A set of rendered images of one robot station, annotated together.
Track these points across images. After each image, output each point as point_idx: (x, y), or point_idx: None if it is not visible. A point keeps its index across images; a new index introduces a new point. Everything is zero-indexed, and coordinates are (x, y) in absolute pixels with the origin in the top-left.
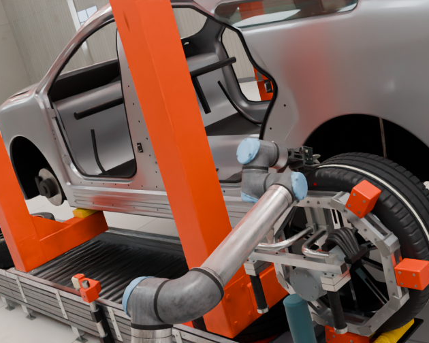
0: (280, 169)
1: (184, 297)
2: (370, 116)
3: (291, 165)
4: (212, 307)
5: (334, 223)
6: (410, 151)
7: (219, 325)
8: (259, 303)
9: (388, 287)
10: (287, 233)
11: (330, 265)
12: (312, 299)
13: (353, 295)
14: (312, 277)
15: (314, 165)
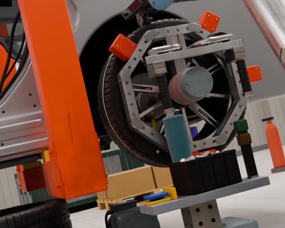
0: (136, 10)
1: None
2: (102, 48)
3: (144, 7)
4: None
5: (169, 65)
6: (137, 73)
7: (90, 179)
8: (169, 102)
9: (238, 87)
10: None
11: (234, 40)
12: (206, 92)
13: (187, 130)
14: (206, 70)
15: (150, 17)
